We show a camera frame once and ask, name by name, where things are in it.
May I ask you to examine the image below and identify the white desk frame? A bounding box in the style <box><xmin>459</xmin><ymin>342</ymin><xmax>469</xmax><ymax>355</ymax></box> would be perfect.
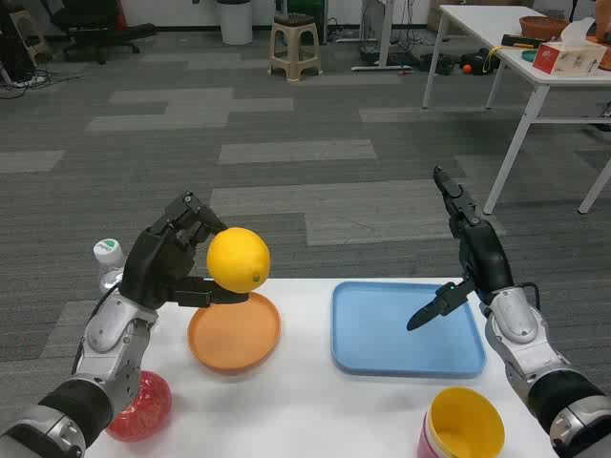
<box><xmin>351</xmin><ymin>0</ymin><xmax>414</xmax><ymax>73</ymax></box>

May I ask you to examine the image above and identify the beige plastic stool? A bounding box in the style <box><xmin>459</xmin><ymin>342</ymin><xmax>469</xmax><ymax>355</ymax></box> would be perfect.
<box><xmin>267</xmin><ymin>13</ymin><xmax>324</xmax><ymax>82</ymax></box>

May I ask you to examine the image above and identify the yellow lemon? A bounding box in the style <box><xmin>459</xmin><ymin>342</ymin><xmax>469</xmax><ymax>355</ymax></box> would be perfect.
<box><xmin>206</xmin><ymin>227</ymin><xmax>272</xmax><ymax>294</ymax></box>

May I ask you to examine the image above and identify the pink plastic cup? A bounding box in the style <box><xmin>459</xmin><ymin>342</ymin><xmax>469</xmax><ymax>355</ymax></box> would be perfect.
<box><xmin>417</xmin><ymin>412</ymin><xmax>438</xmax><ymax>458</ymax></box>

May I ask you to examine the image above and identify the yellow plastic cup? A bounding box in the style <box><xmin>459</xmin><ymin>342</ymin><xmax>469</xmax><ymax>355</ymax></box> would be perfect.
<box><xmin>428</xmin><ymin>386</ymin><xmax>506</xmax><ymax>458</ymax></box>

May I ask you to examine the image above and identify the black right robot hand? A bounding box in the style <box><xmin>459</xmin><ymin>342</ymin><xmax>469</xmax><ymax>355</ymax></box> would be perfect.
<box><xmin>406</xmin><ymin>165</ymin><xmax>516</xmax><ymax>332</ymax></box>

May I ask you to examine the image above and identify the red apple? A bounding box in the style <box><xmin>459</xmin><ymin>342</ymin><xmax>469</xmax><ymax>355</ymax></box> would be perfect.
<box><xmin>105</xmin><ymin>370</ymin><xmax>174</xmax><ymax>444</ymax></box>

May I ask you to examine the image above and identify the blue rectangular tray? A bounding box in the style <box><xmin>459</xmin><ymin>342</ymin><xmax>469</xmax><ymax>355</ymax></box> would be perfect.
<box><xmin>330</xmin><ymin>281</ymin><xmax>488</xmax><ymax>380</ymax></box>

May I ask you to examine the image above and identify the white trash bin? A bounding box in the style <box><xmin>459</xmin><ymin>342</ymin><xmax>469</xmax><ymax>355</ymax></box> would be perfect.
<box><xmin>217</xmin><ymin>0</ymin><xmax>254</xmax><ymax>47</ymax></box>

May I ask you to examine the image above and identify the orange round plate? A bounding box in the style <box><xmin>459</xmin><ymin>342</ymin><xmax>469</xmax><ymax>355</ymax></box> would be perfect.
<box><xmin>187</xmin><ymin>290</ymin><xmax>283</xmax><ymax>374</ymax></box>

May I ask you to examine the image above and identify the black office chair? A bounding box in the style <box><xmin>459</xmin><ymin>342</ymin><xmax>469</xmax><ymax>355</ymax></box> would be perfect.
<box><xmin>50</xmin><ymin>0</ymin><xmax>157</xmax><ymax>66</ymax></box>

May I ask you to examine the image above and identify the red white tissue box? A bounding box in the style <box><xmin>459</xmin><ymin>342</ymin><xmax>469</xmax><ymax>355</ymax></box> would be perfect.
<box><xmin>532</xmin><ymin>17</ymin><xmax>608</xmax><ymax>76</ymax></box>

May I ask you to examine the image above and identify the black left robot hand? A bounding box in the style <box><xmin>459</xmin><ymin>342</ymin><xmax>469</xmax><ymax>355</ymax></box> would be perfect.
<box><xmin>117</xmin><ymin>190</ymin><xmax>250</xmax><ymax>311</ymax></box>

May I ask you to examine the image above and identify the black yellow tool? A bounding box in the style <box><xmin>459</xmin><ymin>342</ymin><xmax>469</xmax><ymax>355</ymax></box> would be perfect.
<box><xmin>500</xmin><ymin>33</ymin><xmax>543</xmax><ymax>50</ymax></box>

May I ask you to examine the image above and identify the white table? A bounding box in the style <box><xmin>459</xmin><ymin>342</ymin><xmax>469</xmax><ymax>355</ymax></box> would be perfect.
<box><xmin>422</xmin><ymin>4</ymin><xmax>611</xmax><ymax>216</ymax></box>

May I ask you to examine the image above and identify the terracotta bowl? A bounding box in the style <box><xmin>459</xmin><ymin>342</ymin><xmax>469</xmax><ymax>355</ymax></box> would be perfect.
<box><xmin>518</xmin><ymin>15</ymin><xmax>571</xmax><ymax>42</ymax></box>

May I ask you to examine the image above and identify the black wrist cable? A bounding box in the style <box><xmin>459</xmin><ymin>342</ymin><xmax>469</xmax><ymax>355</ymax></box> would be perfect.
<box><xmin>515</xmin><ymin>281</ymin><xmax>544</xmax><ymax>312</ymax></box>

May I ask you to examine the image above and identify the black bag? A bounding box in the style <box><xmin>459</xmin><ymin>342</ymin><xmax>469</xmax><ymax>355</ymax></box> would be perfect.
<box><xmin>459</xmin><ymin>47</ymin><xmax>502</xmax><ymax>75</ymax></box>

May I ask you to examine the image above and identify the clear plastic water bottle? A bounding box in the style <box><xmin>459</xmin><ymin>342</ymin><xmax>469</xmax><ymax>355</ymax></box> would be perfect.
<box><xmin>93</xmin><ymin>238</ymin><xmax>128</xmax><ymax>295</ymax></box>

